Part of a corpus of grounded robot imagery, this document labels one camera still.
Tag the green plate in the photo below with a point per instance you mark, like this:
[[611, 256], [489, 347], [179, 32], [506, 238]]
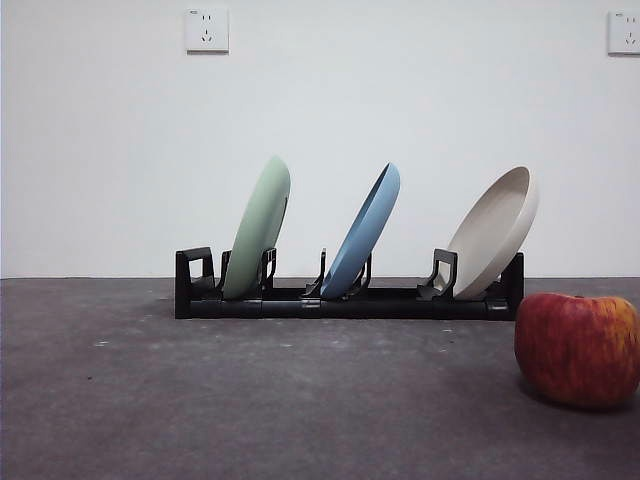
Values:
[[260, 220]]

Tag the red yellow apple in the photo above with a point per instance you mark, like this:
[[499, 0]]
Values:
[[575, 350]]

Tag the blue plate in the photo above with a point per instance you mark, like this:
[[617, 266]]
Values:
[[365, 230]]

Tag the black plate rack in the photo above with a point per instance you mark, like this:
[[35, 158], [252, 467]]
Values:
[[280, 307]]

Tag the beige plate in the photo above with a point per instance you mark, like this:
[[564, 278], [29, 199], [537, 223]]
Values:
[[495, 235]]

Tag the white wall socket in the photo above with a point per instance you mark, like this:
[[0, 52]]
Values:
[[207, 30], [625, 32]]

